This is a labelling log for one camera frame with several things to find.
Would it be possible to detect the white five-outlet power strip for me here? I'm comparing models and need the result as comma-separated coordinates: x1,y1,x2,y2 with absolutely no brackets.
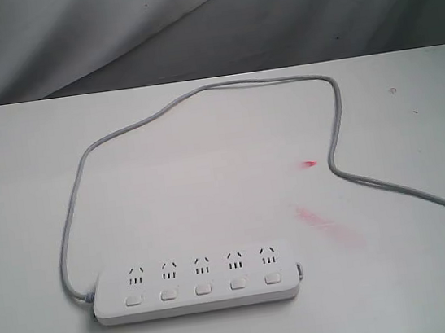
94,241,303,326

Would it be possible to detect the grey backdrop cloth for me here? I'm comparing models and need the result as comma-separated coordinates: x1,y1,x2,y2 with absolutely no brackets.
0,0,445,104

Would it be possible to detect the grey power cord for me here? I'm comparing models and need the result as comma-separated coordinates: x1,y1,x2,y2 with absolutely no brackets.
41,54,445,308

